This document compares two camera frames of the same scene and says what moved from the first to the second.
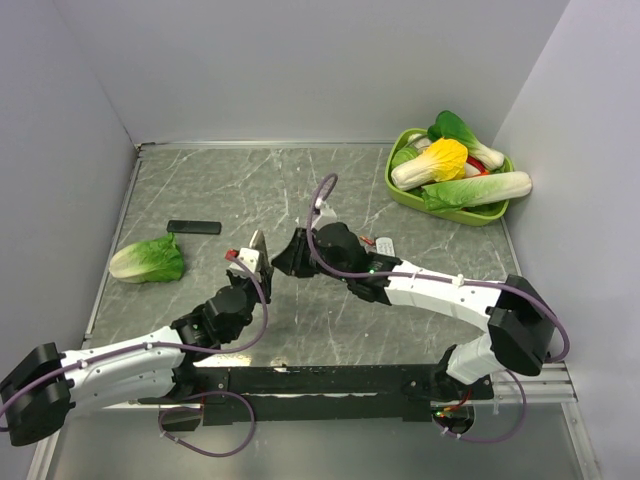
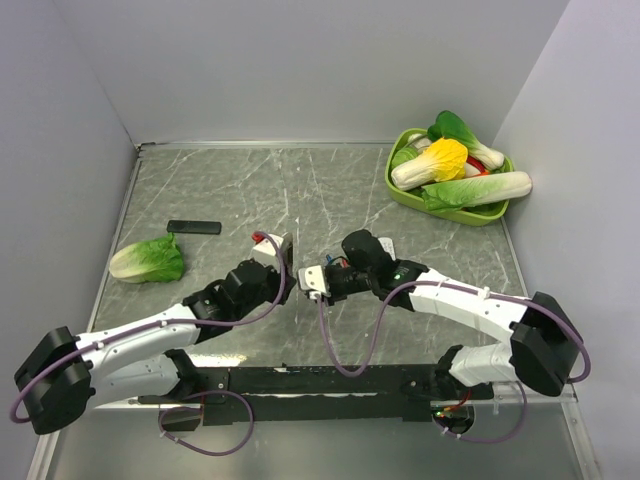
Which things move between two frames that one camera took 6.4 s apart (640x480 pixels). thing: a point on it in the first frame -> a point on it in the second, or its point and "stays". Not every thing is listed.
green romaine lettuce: (157, 260) stays
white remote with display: (385, 246) stays
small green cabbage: (403, 154) stays
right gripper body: (305, 265) -> (346, 281)
